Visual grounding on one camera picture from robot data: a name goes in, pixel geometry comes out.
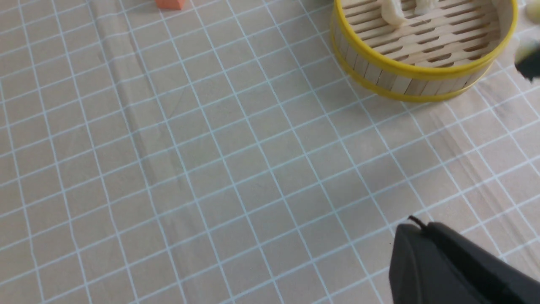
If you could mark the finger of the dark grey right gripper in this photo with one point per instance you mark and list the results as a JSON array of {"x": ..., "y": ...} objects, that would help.
[{"x": 527, "y": 59}]

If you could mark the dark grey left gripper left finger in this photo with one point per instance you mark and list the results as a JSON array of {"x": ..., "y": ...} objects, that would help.
[{"x": 422, "y": 273}]

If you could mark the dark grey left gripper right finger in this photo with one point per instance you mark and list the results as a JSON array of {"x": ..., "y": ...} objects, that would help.
[{"x": 494, "y": 280}]

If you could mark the white dumpling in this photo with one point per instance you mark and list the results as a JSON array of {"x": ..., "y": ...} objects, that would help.
[
  {"x": 425, "y": 6},
  {"x": 392, "y": 13}
]

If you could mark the bamboo steamer tray yellow rims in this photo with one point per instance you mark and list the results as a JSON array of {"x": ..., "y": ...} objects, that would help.
[{"x": 429, "y": 58}]

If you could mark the beige white-grid tablecloth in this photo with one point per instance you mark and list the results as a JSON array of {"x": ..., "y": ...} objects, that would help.
[{"x": 220, "y": 155}]

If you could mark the orange foam cube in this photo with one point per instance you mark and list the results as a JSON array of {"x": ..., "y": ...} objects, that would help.
[{"x": 170, "y": 4}]

